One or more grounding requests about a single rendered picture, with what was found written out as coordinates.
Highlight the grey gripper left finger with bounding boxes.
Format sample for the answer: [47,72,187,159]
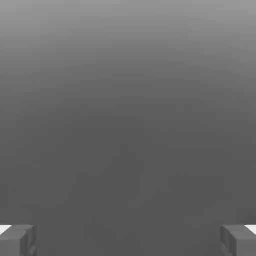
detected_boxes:
[0,224,38,256]

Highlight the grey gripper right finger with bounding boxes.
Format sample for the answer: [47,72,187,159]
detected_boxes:
[219,224,256,256]

